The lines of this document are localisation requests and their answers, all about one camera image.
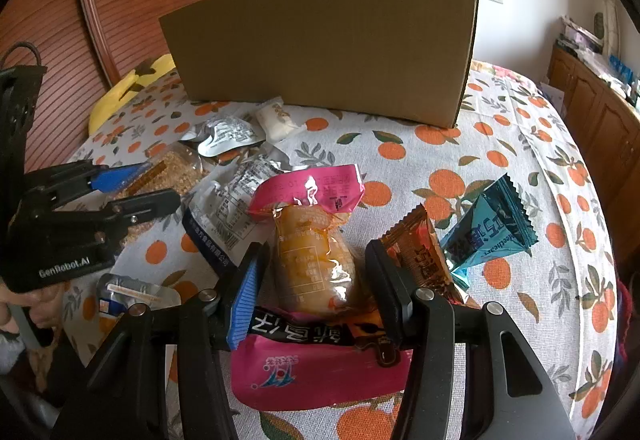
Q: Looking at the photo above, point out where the yellow plush pillow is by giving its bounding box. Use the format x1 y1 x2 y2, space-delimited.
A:
87 54 177 135

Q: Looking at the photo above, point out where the small white snack packet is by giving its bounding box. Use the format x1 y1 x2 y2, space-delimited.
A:
252 98 307 143

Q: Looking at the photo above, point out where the white curtain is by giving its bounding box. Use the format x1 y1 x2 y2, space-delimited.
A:
595 0 623 66

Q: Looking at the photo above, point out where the teal snack packet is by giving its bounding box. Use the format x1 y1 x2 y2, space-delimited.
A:
440 173 540 291

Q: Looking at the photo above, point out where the brown cardboard box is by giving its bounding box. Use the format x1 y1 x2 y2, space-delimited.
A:
159 0 481 128

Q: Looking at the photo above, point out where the clear navy-edged snack packet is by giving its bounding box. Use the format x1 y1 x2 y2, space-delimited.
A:
182 147 293 272

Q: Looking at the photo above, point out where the silver foil snack packet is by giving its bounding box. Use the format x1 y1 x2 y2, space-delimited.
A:
180 114 266 163

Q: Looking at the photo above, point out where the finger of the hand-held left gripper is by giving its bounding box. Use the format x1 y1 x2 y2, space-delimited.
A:
65 189 182 255
22 160 152 217

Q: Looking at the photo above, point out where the pink chicken snack packet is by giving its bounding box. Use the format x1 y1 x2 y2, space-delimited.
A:
231 164 416 408

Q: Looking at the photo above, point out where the red knit cloth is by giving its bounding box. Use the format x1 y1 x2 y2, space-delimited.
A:
615 270 635 371

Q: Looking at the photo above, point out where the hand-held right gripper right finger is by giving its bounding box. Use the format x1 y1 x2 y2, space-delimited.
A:
364 240 578 440

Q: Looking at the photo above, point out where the small flat silver packet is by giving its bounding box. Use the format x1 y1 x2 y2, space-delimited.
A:
95 273 182 321

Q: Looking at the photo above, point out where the clutter of boxes and papers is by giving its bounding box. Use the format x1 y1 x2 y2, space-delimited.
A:
555 13 640 108

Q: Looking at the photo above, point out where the floral quilt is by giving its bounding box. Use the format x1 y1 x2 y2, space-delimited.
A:
467 60 547 94

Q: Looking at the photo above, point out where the white paper bag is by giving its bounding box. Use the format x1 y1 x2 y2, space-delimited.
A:
540 80 567 112

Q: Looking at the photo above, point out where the person's left hand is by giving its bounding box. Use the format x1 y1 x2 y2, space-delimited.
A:
0 277 63 338

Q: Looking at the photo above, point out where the wooden cabinet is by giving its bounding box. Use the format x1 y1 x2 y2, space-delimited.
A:
547 43 640 231

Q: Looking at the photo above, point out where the clear grain bar packet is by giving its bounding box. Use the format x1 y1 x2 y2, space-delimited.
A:
117 143 211 246

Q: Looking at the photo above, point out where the orange-print bedsheet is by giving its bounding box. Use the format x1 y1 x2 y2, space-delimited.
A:
60 63 620 440

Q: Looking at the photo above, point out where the person's left forearm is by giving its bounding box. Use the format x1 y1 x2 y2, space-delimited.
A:
0 334 32 373

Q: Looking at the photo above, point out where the orange-brown snack packet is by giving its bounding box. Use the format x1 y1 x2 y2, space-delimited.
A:
380 204 481 308

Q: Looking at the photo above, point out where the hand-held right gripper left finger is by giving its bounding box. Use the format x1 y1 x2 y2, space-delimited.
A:
50 243 271 440

